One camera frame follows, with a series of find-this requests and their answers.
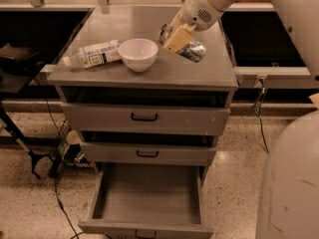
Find silver blue redbull can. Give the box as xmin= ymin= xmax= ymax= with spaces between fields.
xmin=157 ymin=24 xmax=206 ymax=63

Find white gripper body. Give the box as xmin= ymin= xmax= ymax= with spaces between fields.
xmin=181 ymin=0 xmax=223 ymax=31

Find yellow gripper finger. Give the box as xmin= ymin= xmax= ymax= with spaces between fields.
xmin=162 ymin=24 xmax=196 ymax=54
xmin=159 ymin=11 xmax=182 ymax=41

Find grey top drawer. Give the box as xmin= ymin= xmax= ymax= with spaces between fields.
xmin=62 ymin=87 xmax=230 ymax=135

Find white ceramic bowl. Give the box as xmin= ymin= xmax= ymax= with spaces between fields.
xmin=118 ymin=39 xmax=159 ymax=72

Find grey drawer cabinet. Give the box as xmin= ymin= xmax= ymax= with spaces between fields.
xmin=47 ymin=5 xmax=239 ymax=171

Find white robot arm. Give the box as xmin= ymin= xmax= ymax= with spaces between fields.
xmin=158 ymin=0 xmax=319 ymax=239

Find grey middle drawer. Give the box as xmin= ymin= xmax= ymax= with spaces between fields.
xmin=81 ymin=131 xmax=215 ymax=166

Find clear plastic labelled bottle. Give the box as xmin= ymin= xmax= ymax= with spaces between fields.
xmin=63 ymin=40 xmax=121 ymax=69

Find bottles in wire basket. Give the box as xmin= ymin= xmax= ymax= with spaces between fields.
xmin=57 ymin=120 xmax=93 ymax=168

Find black stand with tray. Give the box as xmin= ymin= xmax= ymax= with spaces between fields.
xmin=0 ymin=43 xmax=53 ymax=179

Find grey open bottom drawer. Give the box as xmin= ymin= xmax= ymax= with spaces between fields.
xmin=78 ymin=163 xmax=213 ymax=239

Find black floor cable right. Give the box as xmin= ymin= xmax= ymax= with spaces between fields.
xmin=253 ymin=83 xmax=270 ymax=154

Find black floor cable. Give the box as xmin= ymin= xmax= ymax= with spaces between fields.
xmin=34 ymin=78 xmax=84 ymax=239
xmin=253 ymin=83 xmax=270 ymax=154

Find black floor cable left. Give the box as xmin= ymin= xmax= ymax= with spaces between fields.
xmin=34 ymin=78 xmax=84 ymax=239

